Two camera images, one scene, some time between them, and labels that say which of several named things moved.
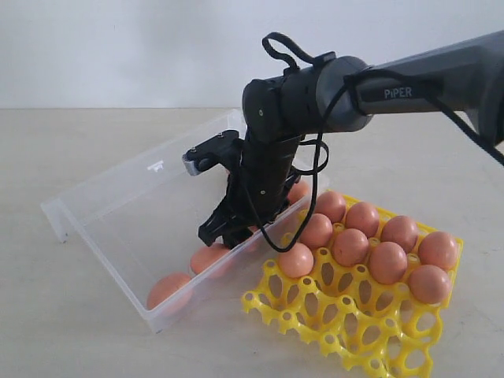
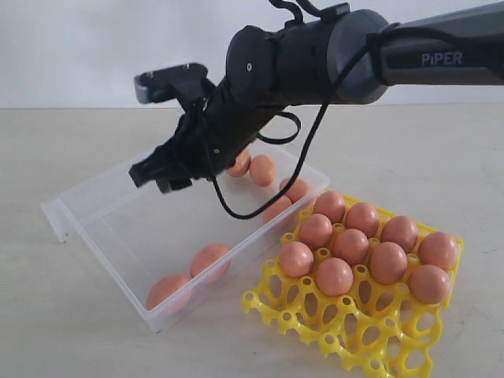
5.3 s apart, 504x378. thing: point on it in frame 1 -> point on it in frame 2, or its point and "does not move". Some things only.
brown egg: (350, 247) does not move
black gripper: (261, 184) -> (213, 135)
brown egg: (317, 231) does not move
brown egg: (298, 262) does not move
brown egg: (253, 243) -> (335, 276)
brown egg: (438, 249) does not move
